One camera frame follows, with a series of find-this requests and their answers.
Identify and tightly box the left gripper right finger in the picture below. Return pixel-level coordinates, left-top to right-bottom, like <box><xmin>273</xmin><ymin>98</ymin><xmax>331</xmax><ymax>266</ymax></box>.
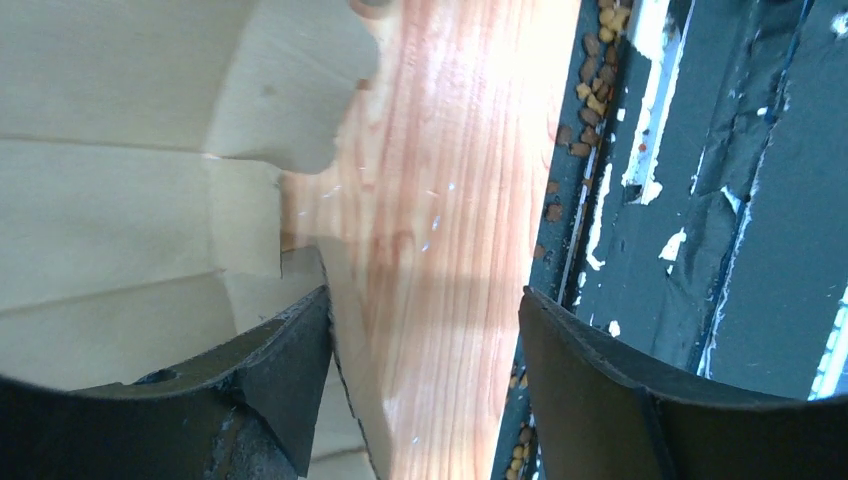
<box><xmin>518</xmin><ymin>288</ymin><xmax>847</xmax><ymax>479</ymax></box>

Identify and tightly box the white slotted cable duct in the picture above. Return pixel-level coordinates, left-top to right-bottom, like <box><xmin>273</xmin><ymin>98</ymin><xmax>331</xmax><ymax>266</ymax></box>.
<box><xmin>808</xmin><ymin>290</ymin><xmax>847</xmax><ymax>400</ymax></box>

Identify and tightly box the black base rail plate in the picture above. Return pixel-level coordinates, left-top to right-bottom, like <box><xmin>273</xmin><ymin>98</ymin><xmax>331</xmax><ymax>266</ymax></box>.
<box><xmin>490</xmin><ymin>1</ymin><xmax>847</xmax><ymax>479</ymax></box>

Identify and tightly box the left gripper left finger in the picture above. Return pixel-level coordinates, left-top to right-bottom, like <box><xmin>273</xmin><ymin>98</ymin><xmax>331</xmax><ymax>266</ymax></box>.
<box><xmin>1</xmin><ymin>286</ymin><xmax>332</xmax><ymax>479</ymax></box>

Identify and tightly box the brown cardboard box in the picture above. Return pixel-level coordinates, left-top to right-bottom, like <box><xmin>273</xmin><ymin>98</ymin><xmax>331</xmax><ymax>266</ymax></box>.
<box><xmin>0</xmin><ymin>0</ymin><xmax>392</xmax><ymax>480</ymax></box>

